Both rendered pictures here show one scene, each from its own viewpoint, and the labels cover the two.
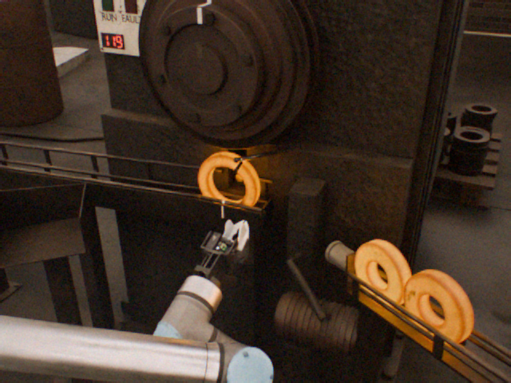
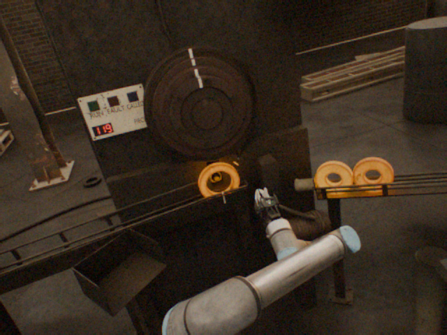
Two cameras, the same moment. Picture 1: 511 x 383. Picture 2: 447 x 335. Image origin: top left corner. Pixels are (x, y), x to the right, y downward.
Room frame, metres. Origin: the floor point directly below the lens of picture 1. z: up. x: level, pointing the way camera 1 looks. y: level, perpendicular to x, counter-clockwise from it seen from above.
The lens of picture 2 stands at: (0.05, 0.81, 1.52)
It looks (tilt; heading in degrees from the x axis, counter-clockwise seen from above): 26 degrees down; 327
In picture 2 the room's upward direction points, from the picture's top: 12 degrees counter-clockwise
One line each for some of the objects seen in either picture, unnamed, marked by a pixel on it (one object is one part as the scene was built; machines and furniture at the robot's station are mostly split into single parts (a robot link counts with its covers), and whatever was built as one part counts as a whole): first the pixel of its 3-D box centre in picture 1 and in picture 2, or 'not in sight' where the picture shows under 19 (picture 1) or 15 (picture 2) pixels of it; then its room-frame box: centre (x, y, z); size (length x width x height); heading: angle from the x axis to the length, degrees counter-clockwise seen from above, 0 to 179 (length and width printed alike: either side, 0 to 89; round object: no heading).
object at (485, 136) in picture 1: (397, 128); not in sight; (3.02, -0.90, 0.22); 1.20 x 0.81 x 0.44; 64
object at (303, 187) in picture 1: (306, 221); (268, 181); (1.22, -0.15, 0.68); 0.11 x 0.08 x 0.24; 156
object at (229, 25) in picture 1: (206, 67); (206, 112); (1.21, 0.11, 1.11); 0.28 x 0.06 x 0.28; 66
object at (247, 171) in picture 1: (228, 183); (218, 181); (1.31, 0.07, 0.75); 0.18 x 0.03 x 0.18; 65
